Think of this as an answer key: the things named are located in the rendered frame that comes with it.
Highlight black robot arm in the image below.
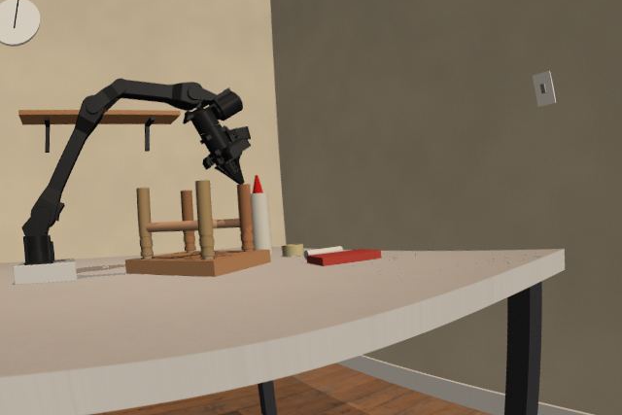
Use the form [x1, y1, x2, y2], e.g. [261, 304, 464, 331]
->
[22, 79, 243, 265]

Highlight brown wooden stool seat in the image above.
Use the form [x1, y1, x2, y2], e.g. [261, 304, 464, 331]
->
[125, 250, 271, 277]

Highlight flat red rectangular block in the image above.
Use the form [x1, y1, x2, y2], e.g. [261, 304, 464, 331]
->
[307, 249, 381, 266]

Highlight brown wooden stool legs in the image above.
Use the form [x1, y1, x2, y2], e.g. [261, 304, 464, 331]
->
[136, 180, 255, 259]

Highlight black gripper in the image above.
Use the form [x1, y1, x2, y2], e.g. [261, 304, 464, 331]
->
[200, 124, 251, 185]

